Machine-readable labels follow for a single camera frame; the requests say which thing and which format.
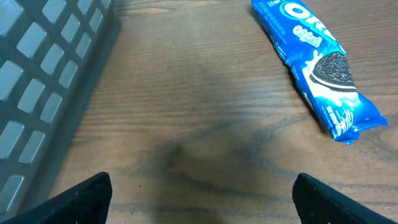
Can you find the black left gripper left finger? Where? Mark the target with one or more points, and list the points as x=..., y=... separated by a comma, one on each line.
x=85, y=203

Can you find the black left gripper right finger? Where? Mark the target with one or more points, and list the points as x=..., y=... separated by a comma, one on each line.
x=316, y=202

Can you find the blue Oreo cookie pack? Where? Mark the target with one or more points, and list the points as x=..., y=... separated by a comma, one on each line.
x=320, y=68

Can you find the grey plastic basket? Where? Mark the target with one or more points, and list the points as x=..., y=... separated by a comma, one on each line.
x=52, y=55

